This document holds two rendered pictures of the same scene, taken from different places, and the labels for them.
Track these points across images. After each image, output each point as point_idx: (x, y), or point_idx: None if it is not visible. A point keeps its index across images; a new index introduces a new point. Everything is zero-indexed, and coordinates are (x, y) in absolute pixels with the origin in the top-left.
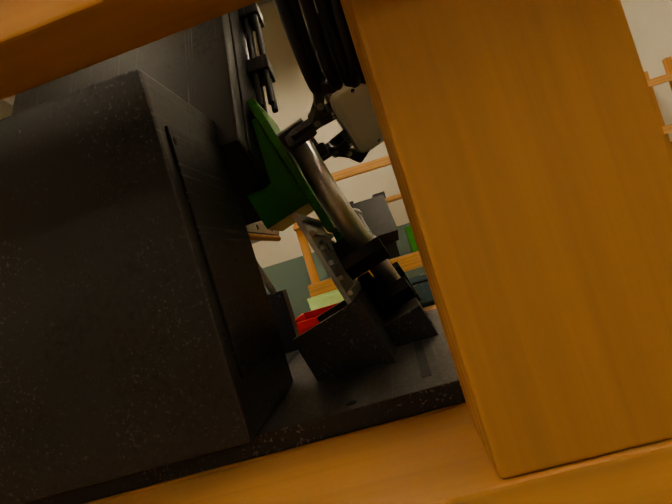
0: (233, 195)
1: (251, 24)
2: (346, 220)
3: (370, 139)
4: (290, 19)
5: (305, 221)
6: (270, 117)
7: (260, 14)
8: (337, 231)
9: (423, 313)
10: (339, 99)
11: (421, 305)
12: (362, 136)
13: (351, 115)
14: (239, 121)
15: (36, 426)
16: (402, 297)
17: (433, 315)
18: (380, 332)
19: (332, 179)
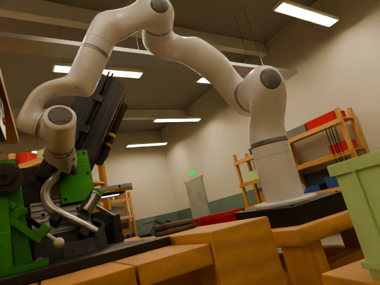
0: (33, 193)
1: (97, 103)
2: (43, 206)
3: (63, 169)
4: None
5: (35, 206)
6: (77, 151)
7: (98, 98)
8: (82, 201)
9: (63, 247)
10: (44, 159)
11: (104, 239)
12: (60, 169)
13: (51, 163)
14: (42, 165)
15: None
16: (82, 236)
17: (116, 245)
18: (43, 251)
19: (43, 190)
